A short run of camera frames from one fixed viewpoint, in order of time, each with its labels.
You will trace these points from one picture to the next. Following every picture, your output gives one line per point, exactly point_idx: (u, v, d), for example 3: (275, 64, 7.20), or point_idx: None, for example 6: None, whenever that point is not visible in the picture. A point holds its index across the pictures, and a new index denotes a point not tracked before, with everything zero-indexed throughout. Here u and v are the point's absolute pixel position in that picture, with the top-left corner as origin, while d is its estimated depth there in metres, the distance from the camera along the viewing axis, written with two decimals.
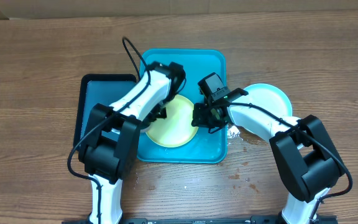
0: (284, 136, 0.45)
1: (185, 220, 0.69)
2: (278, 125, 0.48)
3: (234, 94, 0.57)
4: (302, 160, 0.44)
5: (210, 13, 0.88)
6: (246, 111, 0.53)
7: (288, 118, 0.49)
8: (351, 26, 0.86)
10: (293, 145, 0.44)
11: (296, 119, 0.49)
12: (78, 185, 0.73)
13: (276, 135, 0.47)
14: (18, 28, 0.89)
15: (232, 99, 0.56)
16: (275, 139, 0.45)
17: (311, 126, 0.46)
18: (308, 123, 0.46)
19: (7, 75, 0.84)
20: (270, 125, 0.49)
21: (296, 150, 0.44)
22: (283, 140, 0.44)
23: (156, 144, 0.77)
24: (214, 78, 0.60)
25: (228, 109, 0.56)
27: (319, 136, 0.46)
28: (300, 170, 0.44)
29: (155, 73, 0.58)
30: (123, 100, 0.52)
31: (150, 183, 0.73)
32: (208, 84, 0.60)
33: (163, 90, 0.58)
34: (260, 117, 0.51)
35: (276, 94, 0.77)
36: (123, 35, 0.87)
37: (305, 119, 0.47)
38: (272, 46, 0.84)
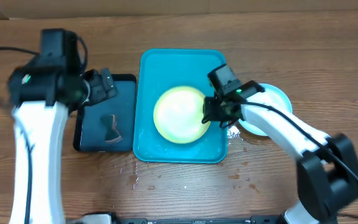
0: (314, 158, 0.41)
1: (185, 221, 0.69)
2: (304, 140, 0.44)
3: (249, 88, 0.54)
4: (328, 184, 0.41)
5: (210, 13, 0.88)
6: (262, 112, 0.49)
7: (314, 133, 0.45)
8: (351, 26, 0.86)
10: (322, 169, 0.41)
11: (323, 135, 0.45)
12: (79, 185, 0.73)
13: (302, 155, 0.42)
14: (19, 29, 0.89)
15: (246, 94, 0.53)
16: (304, 161, 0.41)
17: (342, 147, 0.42)
18: (339, 144, 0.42)
19: (8, 75, 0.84)
20: (293, 138, 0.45)
21: (323, 174, 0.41)
22: (310, 162, 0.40)
23: (157, 144, 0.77)
24: (225, 70, 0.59)
25: (243, 107, 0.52)
27: (349, 158, 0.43)
28: (324, 195, 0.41)
29: (22, 111, 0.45)
30: (18, 197, 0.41)
31: (150, 183, 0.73)
32: (219, 76, 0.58)
33: (59, 112, 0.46)
34: (282, 126, 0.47)
35: (277, 94, 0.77)
36: (123, 35, 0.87)
37: (335, 139, 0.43)
38: (272, 46, 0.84)
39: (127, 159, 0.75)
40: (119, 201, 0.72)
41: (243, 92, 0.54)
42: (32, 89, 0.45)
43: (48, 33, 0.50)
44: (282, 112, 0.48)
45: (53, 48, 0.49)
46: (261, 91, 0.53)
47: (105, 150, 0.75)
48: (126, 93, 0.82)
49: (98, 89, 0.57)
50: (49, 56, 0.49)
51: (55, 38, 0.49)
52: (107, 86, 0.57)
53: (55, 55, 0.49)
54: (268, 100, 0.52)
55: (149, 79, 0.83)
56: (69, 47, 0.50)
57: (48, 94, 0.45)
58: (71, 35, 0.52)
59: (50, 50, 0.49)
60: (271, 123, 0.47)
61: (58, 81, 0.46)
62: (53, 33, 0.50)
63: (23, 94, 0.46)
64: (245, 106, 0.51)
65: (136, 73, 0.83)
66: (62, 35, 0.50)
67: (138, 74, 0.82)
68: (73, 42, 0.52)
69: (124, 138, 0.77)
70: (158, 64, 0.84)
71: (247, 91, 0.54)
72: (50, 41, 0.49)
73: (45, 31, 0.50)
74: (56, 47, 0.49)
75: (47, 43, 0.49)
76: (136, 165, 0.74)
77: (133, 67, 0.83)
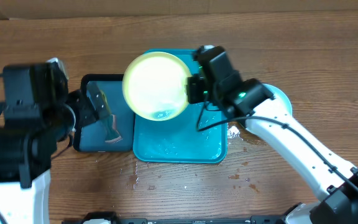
0: (338, 196, 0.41)
1: (185, 220, 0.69)
2: (329, 174, 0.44)
3: (251, 89, 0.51)
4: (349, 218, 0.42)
5: (210, 13, 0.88)
6: (276, 130, 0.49)
7: (339, 164, 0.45)
8: (351, 27, 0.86)
10: (346, 207, 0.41)
11: (350, 167, 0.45)
12: (78, 185, 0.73)
13: (328, 191, 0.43)
14: (19, 29, 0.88)
15: (250, 97, 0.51)
16: (330, 201, 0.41)
17: None
18: None
19: None
20: (315, 168, 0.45)
21: (347, 211, 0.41)
22: (332, 198, 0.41)
23: (156, 143, 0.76)
24: (225, 61, 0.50)
25: (252, 121, 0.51)
27: None
28: None
29: None
30: None
31: (150, 183, 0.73)
32: (215, 66, 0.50)
33: (40, 185, 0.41)
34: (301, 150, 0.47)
35: (277, 94, 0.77)
36: (123, 35, 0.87)
37: None
38: (272, 46, 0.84)
39: (127, 159, 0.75)
40: (119, 201, 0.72)
41: (247, 98, 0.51)
42: (0, 167, 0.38)
43: (12, 75, 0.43)
44: (299, 132, 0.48)
45: (20, 95, 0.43)
46: (269, 98, 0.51)
47: (105, 150, 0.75)
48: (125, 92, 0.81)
49: (87, 112, 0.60)
50: (18, 104, 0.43)
51: (23, 81, 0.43)
52: (98, 106, 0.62)
53: (26, 102, 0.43)
54: (281, 114, 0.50)
55: None
56: (41, 87, 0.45)
57: (20, 171, 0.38)
58: (41, 70, 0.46)
59: (19, 96, 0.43)
60: (284, 143, 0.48)
61: (32, 147, 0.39)
62: (18, 74, 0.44)
63: None
64: (255, 120, 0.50)
65: None
66: (30, 74, 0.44)
67: None
68: (45, 74, 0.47)
69: (123, 138, 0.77)
70: None
71: (250, 92, 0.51)
72: (18, 83, 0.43)
73: (9, 69, 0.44)
74: (26, 94, 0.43)
75: (13, 88, 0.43)
76: (136, 165, 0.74)
77: None
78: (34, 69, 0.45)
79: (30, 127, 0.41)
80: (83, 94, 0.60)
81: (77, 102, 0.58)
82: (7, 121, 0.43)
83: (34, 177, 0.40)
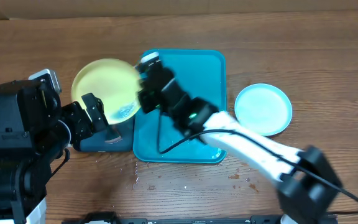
0: (287, 180, 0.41)
1: (186, 220, 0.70)
2: (276, 162, 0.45)
3: (200, 111, 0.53)
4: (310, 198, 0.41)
5: (210, 13, 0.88)
6: (227, 139, 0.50)
7: (286, 152, 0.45)
8: (351, 26, 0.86)
10: (301, 189, 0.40)
11: (294, 152, 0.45)
12: (78, 185, 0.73)
13: (280, 179, 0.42)
14: (19, 29, 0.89)
15: (201, 118, 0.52)
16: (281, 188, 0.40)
17: (312, 160, 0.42)
18: (308, 158, 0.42)
19: (8, 76, 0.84)
20: (265, 162, 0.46)
21: (304, 193, 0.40)
22: (285, 185, 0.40)
23: (156, 143, 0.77)
24: (174, 88, 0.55)
25: (206, 135, 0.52)
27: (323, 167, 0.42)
28: (310, 209, 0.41)
29: None
30: None
31: (150, 183, 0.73)
32: (166, 94, 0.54)
33: (36, 216, 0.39)
34: (252, 151, 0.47)
35: (277, 94, 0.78)
36: (123, 35, 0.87)
37: (306, 154, 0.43)
38: (272, 46, 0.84)
39: (128, 159, 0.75)
40: (119, 201, 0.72)
41: (199, 118, 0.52)
42: None
43: None
44: (247, 134, 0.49)
45: (9, 122, 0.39)
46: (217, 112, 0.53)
47: (105, 150, 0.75)
48: None
49: (83, 126, 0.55)
50: (7, 132, 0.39)
51: (10, 109, 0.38)
52: (94, 117, 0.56)
53: (15, 131, 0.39)
54: (227, 121, 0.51)
55: None
56: (31, 112, 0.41)
57: (13, 207, 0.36)
58: (30, 94, 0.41)
59: (8, 124, 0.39)
60: (237, 149, 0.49)
61: (23, 182, 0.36)
62: (4, 101, 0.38)
63: None
64: (207, 134, 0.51)
65: None
66: (18, 102, 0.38)
67: None
68: (35, 99, 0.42)
69: (124, 138, 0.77)
70: None
71: (202, 113, 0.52)
72: (6, 113, 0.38)
73: None
74: (16, 122, 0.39)
75: (0, 116, 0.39)
76: (136, 165, 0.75)
77: None
78: (22, 94, 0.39)
79: (22, 160, 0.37)
80: (79, 107, 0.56)
81: (71, 115, 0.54)
82: None
83: (29, 211, 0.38)
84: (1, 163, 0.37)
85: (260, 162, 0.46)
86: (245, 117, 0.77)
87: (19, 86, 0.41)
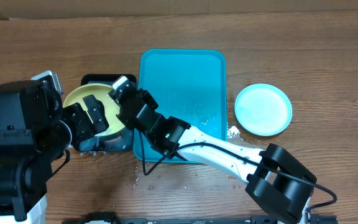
0: (255, 181, 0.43)
1: (186, 220, 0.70)
2: (243, 165, 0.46)
3: (175, 130, 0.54)
4: (279, 193, 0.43)
5: (210, 14, 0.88)
6: (198, 150, 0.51)
7: (251, 154, 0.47)
8: (351, 27, 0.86)
10: (268, 185, 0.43)
11: (258, 152, 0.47)
12: (78, 185, 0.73)
13: (248, 181, 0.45)
14: (19, 29, 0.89)
15: (176, 137, 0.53)
16: (251, 189, 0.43)
17: (276, 157, 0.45)
18: (270, 155, 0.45)
19: (8, 76, 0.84)
20: (234, 167, 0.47)
21: (272, 190, 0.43)
22: (254, 185, 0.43)
23: None
24: (150, 112, 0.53)
25: (179, 152, 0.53)
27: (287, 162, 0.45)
28: (284, 205, 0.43)
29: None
30: None
31: (150, 183, 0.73)
32: (142, 119, 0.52)
33: (36, 213, 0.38)
34: (222, 158, 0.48)
35: (277, 94, 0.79)
36: (123, 35, 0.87)
37: (267, 152, 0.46)
38: (272, 46, 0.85)
39: (128, 159, 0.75)
40: (119, 201, 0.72)
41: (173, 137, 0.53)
42: None
43: (0, 99, 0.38)
44: (217, 144, 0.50)
45: (11, 120, 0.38)
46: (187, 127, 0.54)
47: (105, 151, 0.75)
48: None
49: (84, 127, 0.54)
50: (9, 130, 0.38)
51: (13, 107, 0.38)
52: (96, 118, 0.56)
53: (17, 129, 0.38)
54: (197, 135, 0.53)
55: (149, 79, 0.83)
56: (32, 110, 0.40)
57: (15, 203, 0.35)
58: (33, 92, 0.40)
59: (9, 122, 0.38)
60: (210, 158, 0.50)
61: (25, 178, 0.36)
62: (7, 98, 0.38)
63: None
64: (181, 150, 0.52)
65: (136, 73, 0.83)
66: (20, 99, 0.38)
67: (138, 74, 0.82)
68: (36, 98, 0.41)
69: (124, 139, 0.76)
70: (158, 63, 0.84)
71: (176, 133, 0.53)
72: (7, 111, 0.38)
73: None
74: (17, 120, 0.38)
75: (2, 112, 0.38)
76: (136, 165, 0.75)
77: (133, 68, 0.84)
78: (25, 92, 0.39)
79: (22, 157, 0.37)
80: (79, 108, 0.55)
81: (72, 116, 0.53)
82: None
83: (30, 207, 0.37)
84: (3, 160, 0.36)
85: (229, 167, 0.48)
86: (245, 117, 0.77)
87: (21, 85, 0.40)
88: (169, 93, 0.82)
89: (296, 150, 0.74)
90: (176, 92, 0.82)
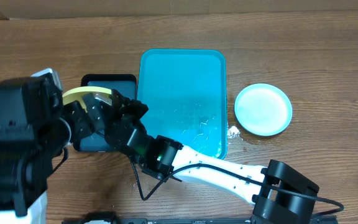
0: (260, 201, 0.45)
1: (185, 220, 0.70)
2: (247, 185, 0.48)
3: (166, 151, 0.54)
4: (287, 210, 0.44)
5: (210, 14, 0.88)
6: (196, 173, 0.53)
7: (252, 172, 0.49)
8: (351, 26, 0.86)
10: (276, 205, 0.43)
11: (258, 170, 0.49)
12: (78, 185, 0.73)
13: (254, 201, 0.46)
14: (19, 29, 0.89)
15: (168, 160, 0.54)
16: (258, 210, 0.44)
17: (278, 173, 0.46)
18: (273, 173, 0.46)
19: (7, 76, 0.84)
20: (237, 187, 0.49)
21: (280, 208, 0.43)
22: (262, 205, 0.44)
23: None
24: (139, 137, 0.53)
25: (174, 175, 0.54)
27: (291, 178, 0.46)
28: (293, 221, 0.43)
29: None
30: None
31: (150, 183, 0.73)
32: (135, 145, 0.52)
33: (36, 210, 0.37)
34: (223, 180, 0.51)
35: (277, 94, 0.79)
36: (123, 35, 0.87)
37: (269, 168, 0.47)
38: (272, 46, 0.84)
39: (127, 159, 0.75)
40: (119, 201, 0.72)
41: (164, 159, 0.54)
42: None
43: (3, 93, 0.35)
44: (212, 164, 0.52)
45: (13, 114, 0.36)
46: (179, 149, 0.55)
47: (105, 150, 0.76)
48: (125, 92, 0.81)
49: (82, 126, 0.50)
50: (11, 126, 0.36)
51: (15, 102, 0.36)
52: (94, 116, 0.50)
53: (19, 124, 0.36)
54: (192, 155, 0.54)
55: (149, 78, 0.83)
56: (35, 105, 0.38)
57: (15, 199, 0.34)
58: (35, 87, 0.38)
59: (10, 117, 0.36)
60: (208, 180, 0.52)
61: (25, 174, 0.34)
62: (10, 92, 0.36)
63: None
64: (176, 173, 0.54)
65: (136, 73, 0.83)
66: (23, 94, 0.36)
67: (138, 74, 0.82)
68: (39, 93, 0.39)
69: None
70: (159, 63, 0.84)
71: (168, 154, 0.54)
72: (9, 104, 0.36)
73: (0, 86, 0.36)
74: (19, 115, 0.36)
75: (4, 106, 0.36)
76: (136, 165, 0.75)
77: (133, 68, 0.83)
78: (27, 86, 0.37)
79: (24, 152, 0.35)
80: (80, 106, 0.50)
81: (71, 114, 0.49)
82: None
83: (30, 203, 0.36)
84: (5, 155, 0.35)
85: (232, 188, 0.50)
86: (245, 117, 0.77)
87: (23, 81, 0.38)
88: (169, 93, 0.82)
89: (296, 150, 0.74)
90: (177, 91, 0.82)
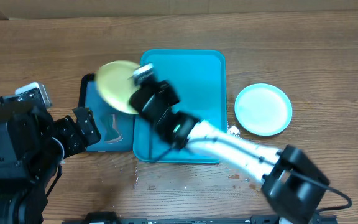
0: (271, 178, 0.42)
1: (185, 220, 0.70)
2: (259, 164, 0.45)
3: (184, 122, 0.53)
4: (294, 195, 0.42)
5: (210, 13, 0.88)
6: (211, 146, 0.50)
7: (266, 153, 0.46)
8: (351, 26, 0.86)
10: (283, 187, 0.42)
11: (275, 152, 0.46)
12: (78, 185, 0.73)
13: (263, 180, 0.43)
14: (19, 29, 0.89)
15: (184, 130, 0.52)
16: (266, 188, 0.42)
17: (294, 158, 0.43)
18: (288, 156, 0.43)
19: (7, 76, 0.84)
20: (248, 165, 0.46)
21: (286, 191, 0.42)
22: (270, 185, 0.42)
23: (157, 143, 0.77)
24: (155, 104, 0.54)
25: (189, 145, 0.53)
27: (304, 165, 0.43)
28: (296, 206, 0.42)
29: None
30: None
31: (150, 183, 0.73)
32: (150, 111, 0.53)
33: None
34: (236, 157, 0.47)
35: (277, 94, 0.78)
36: (123, 35, 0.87)
37: (285, 152, 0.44)
38: (272, 45, 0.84)
39: (127, 159, 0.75)
40: (119, 201, 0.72)
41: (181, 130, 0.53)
42: None
43: None
44: (229, 140, 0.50)
45: (1, 152, 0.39)
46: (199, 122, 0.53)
47: (105, 150, 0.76)
48: None
49: (78, 140, 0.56)
50: None
51: (0, 140, 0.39)
52: (87, 130, 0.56)
53: (8, 160, 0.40)
54: (209, 130, 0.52)
55: None
56: (22, 139, 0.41)
57: None
58: (21, 119, 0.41)
59: None
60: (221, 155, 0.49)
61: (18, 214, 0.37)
62: None
63: None
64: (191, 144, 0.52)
65: None
66: (9, 132, 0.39)
67: None
68: (25, 126, 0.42)
69: (124, 138, 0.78)
70: (158, 64, 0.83)
71: (184, 126, 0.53)
72: None
73: None
74: (7, 152, 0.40)
75: None
76: (136, 165, 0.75)
77: None
78: (13, 120, 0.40)
79: (15, 192, 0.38)
80: (71, 121, 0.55)
81: (63, 130, 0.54)
82: None
83: None
84: None
85: (243, 166, 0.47)
86: (245, 117, 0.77)
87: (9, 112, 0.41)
88: None
89: None
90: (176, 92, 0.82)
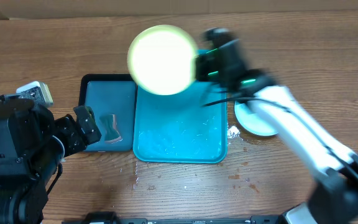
0: (334, 173, 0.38)
1: (185, 220, 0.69)
2: (325, 155, 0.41)
3: (258, 79, 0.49)
4: (345, 201, 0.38)
5: (210, 13, 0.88)
6: (280, 114, 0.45)
7: (335, 147, 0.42)
8: (351, 26, 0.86)
10: (344, 187, 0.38)
11: (347, 153, 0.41)
12: (78, 185, 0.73)
13: (324, 171, 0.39)
14: (19, 29, 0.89)
15: (258, 85, 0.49)
16: (325, 177, 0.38)
17: None
18: None
19: (7, 76, 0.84)
20: (314, 151, 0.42)
21: (343, 193, 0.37)
22: (330, 177, 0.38)
23: (157, 143, 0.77)
24: (234, 50, 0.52)
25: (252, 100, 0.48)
27: None
28: (340, 211, 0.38)
29: None
30: None
31: (150, 183, 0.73)
32: (226, 52, 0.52)
33: None
34: (303, 136, 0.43)
35: None
36: (123, 35, 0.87)
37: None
38: (272, 46, 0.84)
39: (127, 159, 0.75)
40: (119, 201, 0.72)
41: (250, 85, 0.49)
42: None
43: None
44: (302, 115, 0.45)
45: (2, 149, 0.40)
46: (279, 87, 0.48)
47: (105, 150, 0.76)
48: (126, 92, 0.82)
49: (78, 139, 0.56)
50: None
51: (2, 136, 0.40)
52: (87, 129, 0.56)
53: (9, 157, 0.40)
54: (286, 99, 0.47)
55: None
56: (23, 135, 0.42)
57: None
58: (22, 117, 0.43)
59: None
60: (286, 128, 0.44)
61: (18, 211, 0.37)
62: None
63: None
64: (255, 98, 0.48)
65: None
66: (9, 128, 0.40)
67: None
68: (27, 123, 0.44)
69: (124, 138, 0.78)
70: None
71: (259, 81, 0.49)
72: None
73: None
74: (7, 149, 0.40)
75: None
76: (136, 165, 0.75)
77: None
78: (14, 116, 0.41)
79: (17, 189, 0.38)
80: (72, 121, 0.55)
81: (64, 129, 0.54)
82: None
83: None
84: None
85: (307, 149, 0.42)
86: (245, 117, 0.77)
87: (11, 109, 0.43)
88: None
89: None
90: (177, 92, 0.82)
